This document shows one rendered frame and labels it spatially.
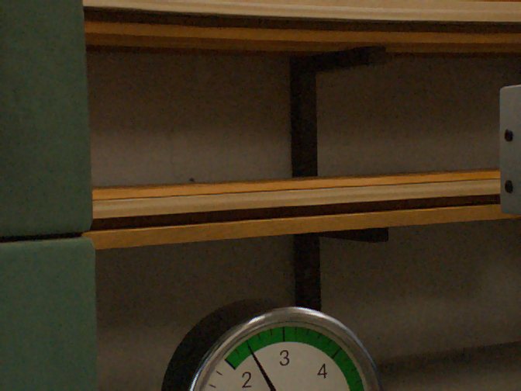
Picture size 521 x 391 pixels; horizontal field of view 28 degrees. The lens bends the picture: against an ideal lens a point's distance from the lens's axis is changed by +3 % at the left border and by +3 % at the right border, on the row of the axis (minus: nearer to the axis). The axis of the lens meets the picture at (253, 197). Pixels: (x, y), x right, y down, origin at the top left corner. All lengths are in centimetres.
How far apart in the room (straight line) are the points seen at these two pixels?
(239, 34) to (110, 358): 102
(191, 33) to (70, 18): 222
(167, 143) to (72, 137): 272
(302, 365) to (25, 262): 10
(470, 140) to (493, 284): 52
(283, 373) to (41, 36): 13
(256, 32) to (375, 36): 37
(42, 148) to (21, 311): 5
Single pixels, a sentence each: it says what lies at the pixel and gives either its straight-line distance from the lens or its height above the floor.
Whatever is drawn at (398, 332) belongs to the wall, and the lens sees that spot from 356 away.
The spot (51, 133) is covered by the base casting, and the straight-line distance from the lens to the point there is 34.
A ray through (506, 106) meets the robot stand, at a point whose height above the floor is 76.
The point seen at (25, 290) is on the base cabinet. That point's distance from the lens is 34.
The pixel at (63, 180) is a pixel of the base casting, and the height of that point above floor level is 73.
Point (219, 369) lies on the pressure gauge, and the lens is 30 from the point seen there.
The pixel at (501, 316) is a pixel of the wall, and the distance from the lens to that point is 383.
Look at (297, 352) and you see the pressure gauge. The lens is 30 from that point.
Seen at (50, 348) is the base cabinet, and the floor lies 67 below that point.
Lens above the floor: 74
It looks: 3 degrees down
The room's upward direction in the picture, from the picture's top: 2 degrees counter-clockwise
